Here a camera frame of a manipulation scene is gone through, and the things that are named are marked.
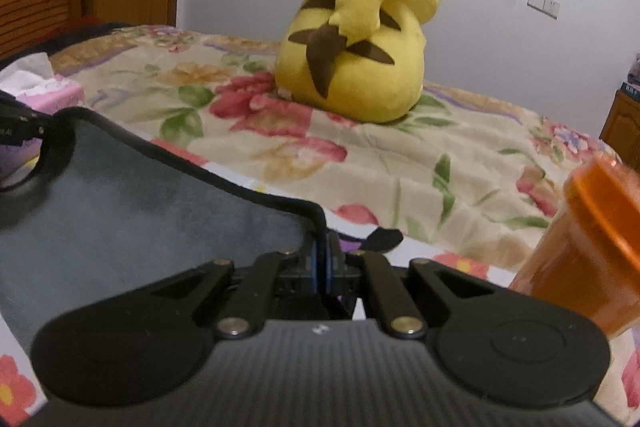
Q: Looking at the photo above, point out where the purple grey microfiber towel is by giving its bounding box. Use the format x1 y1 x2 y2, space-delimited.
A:
1 108 338 348

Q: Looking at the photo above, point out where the pink tissue box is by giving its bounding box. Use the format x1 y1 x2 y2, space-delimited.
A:
1 53 85 115

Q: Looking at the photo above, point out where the floral bed sheet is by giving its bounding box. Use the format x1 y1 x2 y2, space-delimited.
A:
50 25 605 285

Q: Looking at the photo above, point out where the orange plastic cup with lid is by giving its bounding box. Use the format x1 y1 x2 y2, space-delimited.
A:
510 153 639 338

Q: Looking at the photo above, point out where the white strawberry print cloth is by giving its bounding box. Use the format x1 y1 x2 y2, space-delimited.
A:
1 146 639 426

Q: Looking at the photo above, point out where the yellow Pikachu plush toy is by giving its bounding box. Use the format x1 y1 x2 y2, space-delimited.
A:
274 0 440 124

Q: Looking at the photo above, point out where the wooden sideboard cabinet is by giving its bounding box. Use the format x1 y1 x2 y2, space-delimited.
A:
600 90 640 171

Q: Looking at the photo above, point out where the white wall switch plate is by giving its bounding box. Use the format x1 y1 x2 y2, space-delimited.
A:
527 0 560 20

